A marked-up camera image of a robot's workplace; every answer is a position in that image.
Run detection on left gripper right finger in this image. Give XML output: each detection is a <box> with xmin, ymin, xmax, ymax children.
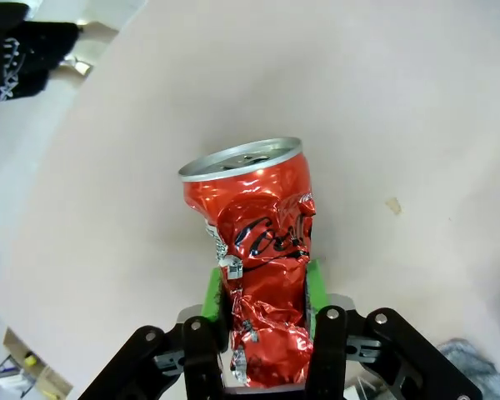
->
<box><xmin>303</xmin><ymin>257</ymin><xmax>484</xmax><ymax>400</ymax></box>

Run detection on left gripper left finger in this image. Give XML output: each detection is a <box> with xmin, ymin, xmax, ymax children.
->
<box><xmin>78</xmin><ymin>268</ymin><xmax>231</xmax><ymax>400</ymax></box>

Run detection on crushed red cola can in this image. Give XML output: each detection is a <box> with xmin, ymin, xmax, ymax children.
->
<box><xmin>177</xmin><ymin>137</ymin><xmax>318</xmax><ymax>387</ymax></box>

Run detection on grey fabric basket labelled Bottle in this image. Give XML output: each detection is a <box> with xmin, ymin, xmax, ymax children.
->
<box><xmin>435</xmin><ymin>337</ymin><xmax>500</xmax><ymax>400</ymax></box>

